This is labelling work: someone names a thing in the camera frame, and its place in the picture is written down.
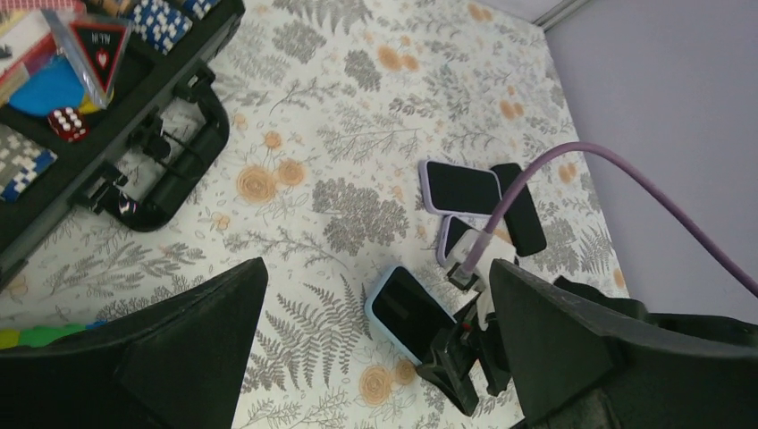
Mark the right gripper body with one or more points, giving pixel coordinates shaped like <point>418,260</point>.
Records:
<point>454,352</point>

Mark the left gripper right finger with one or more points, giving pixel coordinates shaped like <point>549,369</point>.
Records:
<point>580,359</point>

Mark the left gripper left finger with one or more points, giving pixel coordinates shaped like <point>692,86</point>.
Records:
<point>178,363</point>

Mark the light blue phone case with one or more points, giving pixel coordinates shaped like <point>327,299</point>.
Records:
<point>370,308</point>

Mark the black phone without case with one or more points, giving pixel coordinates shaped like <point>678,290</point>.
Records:
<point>522,220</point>

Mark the black poker chip case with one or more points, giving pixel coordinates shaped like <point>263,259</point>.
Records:
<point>85,174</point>

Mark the red die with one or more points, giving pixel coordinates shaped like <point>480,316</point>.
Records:
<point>68,124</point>

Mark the floral table mat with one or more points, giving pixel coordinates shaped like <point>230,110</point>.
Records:
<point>333,104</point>

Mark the triangular card box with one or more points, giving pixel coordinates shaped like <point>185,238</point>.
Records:
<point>94,45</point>

